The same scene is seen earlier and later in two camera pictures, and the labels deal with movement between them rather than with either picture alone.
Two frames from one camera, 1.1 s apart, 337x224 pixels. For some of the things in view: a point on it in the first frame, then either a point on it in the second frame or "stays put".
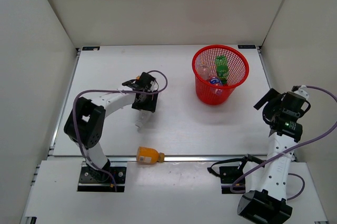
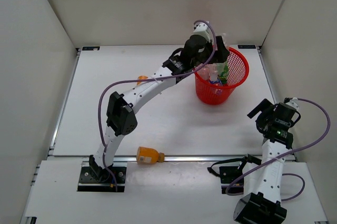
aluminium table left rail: x=51 y=151 stays put
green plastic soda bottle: x=222 y=68 stays put
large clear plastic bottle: x=145 y=123 → x=215 y=69
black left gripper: x=150 y=105 → x=222 y=52
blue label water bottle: x=216 y=80 stays put
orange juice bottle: x=149 y=155 stays put
